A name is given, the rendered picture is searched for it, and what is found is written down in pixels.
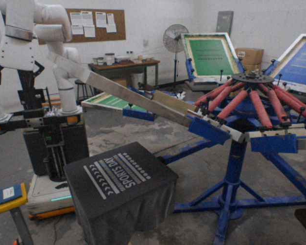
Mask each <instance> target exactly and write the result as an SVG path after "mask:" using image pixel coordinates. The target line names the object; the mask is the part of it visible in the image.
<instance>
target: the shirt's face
mask: <svg viewBox="0 0 306 245"><path fill-rule="evenodd" d="M122 152H126V153H127V154H128V155H129V156H130V157H131V158H132V159H133V160H134V161H135V162H136V163H138V164H139V165H140V166H141V167H142V168H143V169H144V170H145V171H146V172H147V173H148V174H149V175H150V176H151V177H152V178H150V179H148V180H146V181H143V182H141V183H139V184H137V185H135V186H132V187H130V188H128V189H126V190H124V191H121V192H119V193H117V194H115V195H113V196H111V197H109V198H106V199H104V200H103V199H102V197H101V196H100V194H99V192H98V191H97V189H96V188H95V186H94V184H93V183H92V181H91V180H90V178H89V176H88V175H87V173H86V172H85V170H84V168H83V166H86V165H88V164H91V163H94V162H96V161H99V160H102V159H105V158H108V157H111V156H114V155H117V154H120V153H122ZM64 168H65V170H66V172H67V174H68V176H69V178H70V180H71V182H72V184H73V186H74V188H75V190H76V192H77V194H78V196H79V198H80V200H81V202H82V204H83V206H84V208H85V210H86V212H87V214H88V216H89V217H90V218H93V217H95V216H97V215H99V214H101V213H103V212H106V211H108V210H110V209H112V208H114V207H116V206H118V205H120V204H122V203H124V202H126V201H128V200H130V199H132V198H134V197H136V196H138V195H140V194H143V193H145V192H147V191H149V190H151V189H153V188H155V187H157V186H159V185H161V184H163V183H165V182H167V181H169V180H171V179H173V178H175V177H177V176H178V175H177V174H176V173H175V172H174V171H173V170H171V169H170V168H169V167H168V166H167V165H165V164H164V163H163V162H162V161H160V160H159V159H158V158H157V157H155V156H154V155H153V154H152V153H151V152H149V151H148V150H147V149H146V148H145V147H143V146H142V145H141V144H140V143H138V142H137V141H136V142H133V143H130V144H127V145H124V146H121V147H118V148H115V149H112V150H109V151H106V152H103V153H100V154H97V155H94V156H91V157H88V158H85V159H82V160H79V161H76V162H73V163H70V164H67V165H65V166H64Z"/></svg>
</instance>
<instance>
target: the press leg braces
mask: <svg viewBox="0 0 306 245"><path fill-rule="evenodd" d="M224 185H225V181H224V180H221V181H220V182H218V183H217V184H216V185H214V186H213V187H211V188H210V189H208V190H207V191H205V192H204V193H203V194H201V195H200V196H198V197H197V198H196V199H194V200H193V201H191V202H186V204H187V208H199V206H198V204H199V203H200V202H202V201H203V200H205V199H206V198H208V197H209V196H210V195H212V194H213V193H214V192H216V191H217V190H219V189H220V188H222V187H223V186H224ZM240 186H241V187H242V188H244V189H245V190H246V191H247V192H249V193H250V194H251V195H252V196H254V197H255V200H256V202H257V203H258V204H265V203H268V201H267V200H266V198H262V197H261V196H260V195H259V194H257V193H256V192H255V191H254V190H253V189H251V188H250V187H249V186H248V185H247V184H245V183H244V182H243V181H242V180H241V179H240ZM232 189H233V186H232V185H228V189H227V195H226V200H225V204H224V209H223V214H222V218H221V224H220V225H218V229H217V233H216V235H217V236H220V237H222V238H225V233H226V227H225V224H226V219H227V215H228V210H229V205H230V200H231V195H232Z"/></svg>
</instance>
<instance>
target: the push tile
mask: <svg viewBox="0 0 306 245"><path fill-rule="evenodd" d="M19 197H22V190H21V185H20V183H18V184H15V185H12V186H9V187H6V188H3V189H0V204H3V203H5V202H8V201H11V200H14V199H16V198H19Z"/></svg>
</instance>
